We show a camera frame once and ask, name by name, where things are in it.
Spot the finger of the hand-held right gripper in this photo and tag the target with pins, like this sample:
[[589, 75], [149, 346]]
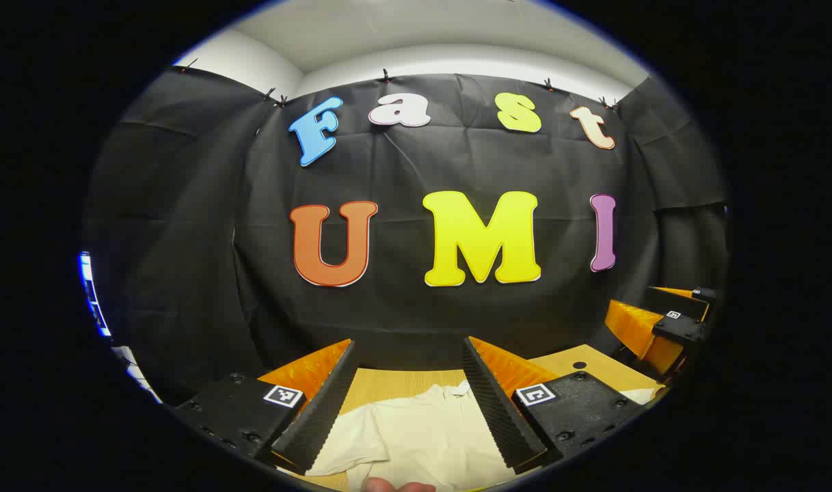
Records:
[[675, 301], [679, 328]]

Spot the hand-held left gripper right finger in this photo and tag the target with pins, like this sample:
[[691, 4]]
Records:
[[498, 410]]

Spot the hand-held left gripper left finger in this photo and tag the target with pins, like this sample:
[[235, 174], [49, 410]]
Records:
[[327, 403]]

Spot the cream white sweatshirt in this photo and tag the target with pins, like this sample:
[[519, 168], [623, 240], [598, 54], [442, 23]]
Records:
[[416, 430]]

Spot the white side desk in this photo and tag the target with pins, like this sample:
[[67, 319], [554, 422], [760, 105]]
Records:
[[137, 376]]

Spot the computer monitor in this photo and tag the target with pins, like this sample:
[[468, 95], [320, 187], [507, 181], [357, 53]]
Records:
[[87, 280]]

